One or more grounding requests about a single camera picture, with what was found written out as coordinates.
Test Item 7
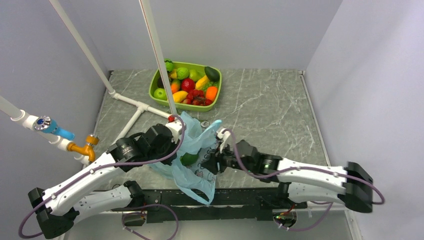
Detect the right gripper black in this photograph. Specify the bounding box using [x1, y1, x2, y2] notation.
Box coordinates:
[200, 141, 255, 175]

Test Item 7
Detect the light blue plastic bag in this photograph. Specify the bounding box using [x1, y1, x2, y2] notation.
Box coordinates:
[149, 112, 222, 205]

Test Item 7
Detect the green fake lime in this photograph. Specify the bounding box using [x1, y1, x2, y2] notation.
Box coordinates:
[180, 152, 199, 166]

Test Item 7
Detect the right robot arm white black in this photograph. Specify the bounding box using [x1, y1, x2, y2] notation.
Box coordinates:
[200, 140, 374, 213]

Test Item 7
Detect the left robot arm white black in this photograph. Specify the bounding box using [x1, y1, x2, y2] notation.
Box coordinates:
[28, 120, 185, 239]

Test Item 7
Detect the green fake apple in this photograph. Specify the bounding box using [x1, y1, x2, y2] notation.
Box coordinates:
[153, 88, 168, 101]

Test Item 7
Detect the yellow fake mango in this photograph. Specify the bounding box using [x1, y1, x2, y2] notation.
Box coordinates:
[172, 90, 189, 103]

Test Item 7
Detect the red fake strawberry bunch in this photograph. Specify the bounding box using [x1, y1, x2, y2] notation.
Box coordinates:
[181, 89, 213, 106]

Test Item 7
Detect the orange green fake fruit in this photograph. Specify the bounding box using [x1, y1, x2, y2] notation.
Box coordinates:
[170, 79, 181, 94]

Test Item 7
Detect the red fake apple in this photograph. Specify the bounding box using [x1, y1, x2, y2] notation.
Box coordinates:
[181, 78, 196, 93]

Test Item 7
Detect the orange fake carrot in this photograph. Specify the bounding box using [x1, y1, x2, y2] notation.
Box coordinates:
[204, 86, 219, 102]

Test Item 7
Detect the yellow fake corn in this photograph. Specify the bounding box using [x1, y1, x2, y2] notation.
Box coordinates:
[195, 75, 210, 90]

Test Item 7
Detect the green bumpy fake fruit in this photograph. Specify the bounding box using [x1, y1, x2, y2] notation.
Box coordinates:
[176, 67, 190, 80]

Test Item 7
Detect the fake avocado dark green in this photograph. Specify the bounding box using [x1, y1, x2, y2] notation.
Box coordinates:
[204, 66, 221, 82]

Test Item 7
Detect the silver wrench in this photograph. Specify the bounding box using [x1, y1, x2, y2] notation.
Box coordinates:
[200, 121, 210, 128]

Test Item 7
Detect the green plastic fruit basket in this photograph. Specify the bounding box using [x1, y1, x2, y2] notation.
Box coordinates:
[165, 58, 222, 112]

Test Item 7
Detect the orange brass faucet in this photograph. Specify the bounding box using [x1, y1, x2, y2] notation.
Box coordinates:
[66, 134, 99, 162]

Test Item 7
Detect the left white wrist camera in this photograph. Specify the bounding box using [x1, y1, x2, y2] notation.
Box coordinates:
[165, 115, 186, 141]

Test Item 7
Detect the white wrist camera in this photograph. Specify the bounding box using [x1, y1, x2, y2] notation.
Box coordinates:
[165, 115, 186, 141]
[216, 127, 232, 154]

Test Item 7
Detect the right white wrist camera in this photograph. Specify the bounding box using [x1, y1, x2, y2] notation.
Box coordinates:
[216, 127, 232, 154]

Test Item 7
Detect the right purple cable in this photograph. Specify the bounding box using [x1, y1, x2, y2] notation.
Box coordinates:
[219, 128, 386, 233]

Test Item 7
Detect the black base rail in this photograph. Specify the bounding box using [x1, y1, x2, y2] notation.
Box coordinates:
[102, 187, 326, 223]

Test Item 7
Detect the blue handled pipe valve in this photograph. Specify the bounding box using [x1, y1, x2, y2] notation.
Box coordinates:
[32, 115, 75, 141]

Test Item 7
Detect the white pvc pipe frame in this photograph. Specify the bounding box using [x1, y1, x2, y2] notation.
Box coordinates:
[0, 0, 180, 167]

